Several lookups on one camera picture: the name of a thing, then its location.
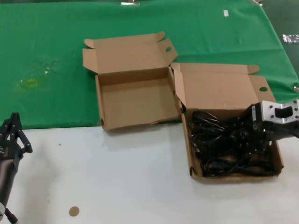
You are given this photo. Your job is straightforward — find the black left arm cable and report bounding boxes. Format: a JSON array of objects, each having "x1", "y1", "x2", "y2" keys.
[{"x1": 4, "y1": 207, "x2": 19, "y2": 224}]

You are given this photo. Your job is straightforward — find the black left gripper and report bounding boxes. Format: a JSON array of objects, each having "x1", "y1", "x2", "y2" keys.
[{"x1": 0, "y1": 112, "x2": 34, "y2": 164}]

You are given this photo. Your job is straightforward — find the green table cloth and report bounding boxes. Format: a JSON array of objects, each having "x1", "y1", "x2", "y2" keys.
[{"x1": 0, "y1": 0, "x2": 299, "y2": 130}]

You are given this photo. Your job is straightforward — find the open brown cardboard box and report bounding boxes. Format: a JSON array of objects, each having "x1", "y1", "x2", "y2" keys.
[
  {"x1": 82, "y1": 32, "x2": 183, "y2": 131},
  {"x1": 171, "y1": 62, "x2": 285, "y2": 182}
]

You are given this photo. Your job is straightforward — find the black power cable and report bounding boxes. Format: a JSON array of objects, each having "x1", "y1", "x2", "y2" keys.
[
  {"x1": 190, "y1": 130, "x2": 236, "y2": 159},
  {"x1": 201, "y1": 154, "x2": 275, "y2": 177},
  {"x1": 189, "y1": 111, "x2": 232, "y2": 138}
]

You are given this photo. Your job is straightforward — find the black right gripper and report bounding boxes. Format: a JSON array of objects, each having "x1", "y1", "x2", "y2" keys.
[{"x1": 233, "y1": 102, "x2": 299, "y2": 142}]

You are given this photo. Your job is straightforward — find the crumpled silver foil piece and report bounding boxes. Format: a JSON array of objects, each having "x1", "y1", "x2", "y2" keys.
[{"x1": 282, "y1": 34, "x2": 299, "y2": 44}]

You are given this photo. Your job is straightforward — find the clear tape scrap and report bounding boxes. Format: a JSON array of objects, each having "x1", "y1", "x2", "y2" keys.
[{"x1": 43, "y1": 61, "x2": 58, "y2": 75}]

